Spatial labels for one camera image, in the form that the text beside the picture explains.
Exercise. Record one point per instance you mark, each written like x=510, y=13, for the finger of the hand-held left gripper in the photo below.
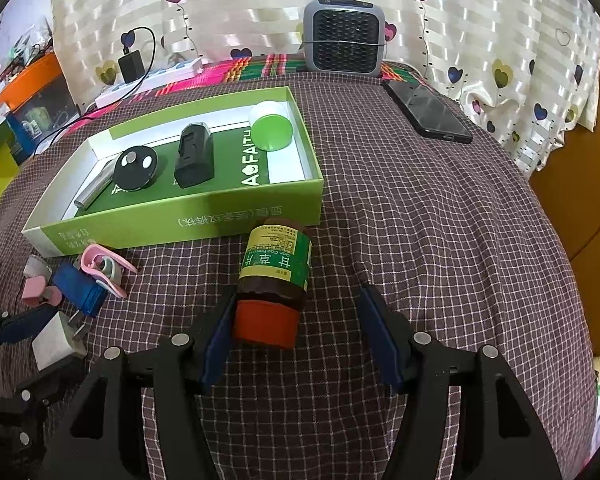
x=50, y=385
x=25, y=322

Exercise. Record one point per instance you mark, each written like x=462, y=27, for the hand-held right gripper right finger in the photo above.
x=380, y=340

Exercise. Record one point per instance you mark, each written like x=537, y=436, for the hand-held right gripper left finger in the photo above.
x=215, y=345

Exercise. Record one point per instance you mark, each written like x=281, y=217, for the pink clip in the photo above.
x=37, y=290
x=92, y=260

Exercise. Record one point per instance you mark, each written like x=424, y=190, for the white USB charger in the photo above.
x=55, y=342

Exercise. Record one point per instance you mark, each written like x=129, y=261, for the blue small box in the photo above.
x=72, y=285

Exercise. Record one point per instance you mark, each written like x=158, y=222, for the brown medicine bottle red cap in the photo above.
x=275, y=265

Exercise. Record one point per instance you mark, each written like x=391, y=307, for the green and white cardboard box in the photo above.
x=220, y=230

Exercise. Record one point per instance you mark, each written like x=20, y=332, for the silver metal stick device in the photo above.
x=92, y=190

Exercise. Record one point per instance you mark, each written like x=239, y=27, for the black rectangular device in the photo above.
x=192, y=160

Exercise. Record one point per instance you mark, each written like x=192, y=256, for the black round disc white dots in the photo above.
x=135, y=167

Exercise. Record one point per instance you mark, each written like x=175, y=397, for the white jar green lid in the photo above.
x=272, y=132

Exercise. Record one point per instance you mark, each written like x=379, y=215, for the green and yellow cardboard box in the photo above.
x=0, y=170

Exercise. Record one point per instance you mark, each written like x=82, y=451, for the blue printed box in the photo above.
x=30, y=127

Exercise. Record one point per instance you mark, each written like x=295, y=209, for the black smartphone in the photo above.
x=427, y=110

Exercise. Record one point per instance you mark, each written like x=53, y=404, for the clear storage box orange lid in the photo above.
x=30, y=77

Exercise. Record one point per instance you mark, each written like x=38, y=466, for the wooden wardrobe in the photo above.
x=595, y=185

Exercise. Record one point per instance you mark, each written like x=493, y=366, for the white power strip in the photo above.
x=160, y=77

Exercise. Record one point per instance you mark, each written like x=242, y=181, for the colourful striped blanket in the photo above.
x=250, y=67

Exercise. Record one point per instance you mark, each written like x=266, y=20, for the grey mini heater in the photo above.
x=342, y=40

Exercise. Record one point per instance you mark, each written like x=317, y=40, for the heart print curtain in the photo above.
x=280, y=5

